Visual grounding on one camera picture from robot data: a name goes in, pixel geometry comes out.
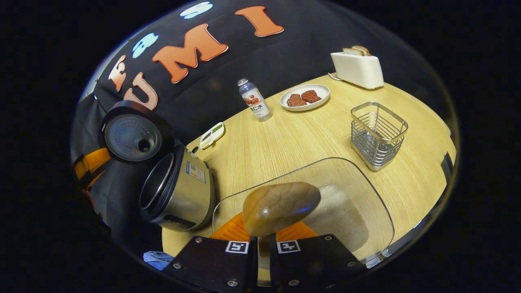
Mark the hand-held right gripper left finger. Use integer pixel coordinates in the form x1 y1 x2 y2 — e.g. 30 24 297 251
163 212 258 293

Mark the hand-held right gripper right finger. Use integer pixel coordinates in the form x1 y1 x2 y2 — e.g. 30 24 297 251
269 220 367 293

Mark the wooden spoon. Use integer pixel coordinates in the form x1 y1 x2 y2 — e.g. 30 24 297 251
243 182 321 281

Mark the black silver rice cooker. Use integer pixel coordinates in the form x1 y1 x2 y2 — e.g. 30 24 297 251
98 101 216 232

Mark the metal wire chopstick holder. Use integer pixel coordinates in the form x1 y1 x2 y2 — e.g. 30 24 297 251
350 102 408 171

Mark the blue denim cloth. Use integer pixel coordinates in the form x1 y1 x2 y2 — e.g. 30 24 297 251
142 251 175 271

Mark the clear rectangular container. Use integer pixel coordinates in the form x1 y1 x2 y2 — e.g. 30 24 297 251
212 157 395 269

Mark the small white green tray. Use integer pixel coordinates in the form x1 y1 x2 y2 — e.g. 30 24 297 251
199 122 225 150

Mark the clear plastic drink bottle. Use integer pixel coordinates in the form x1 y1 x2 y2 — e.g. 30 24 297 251
237 79 272 122

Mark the white oval plate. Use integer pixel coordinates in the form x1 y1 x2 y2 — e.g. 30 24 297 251
280 84 331 112

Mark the white toaster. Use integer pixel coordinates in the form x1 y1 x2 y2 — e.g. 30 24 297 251
331 51 384 90

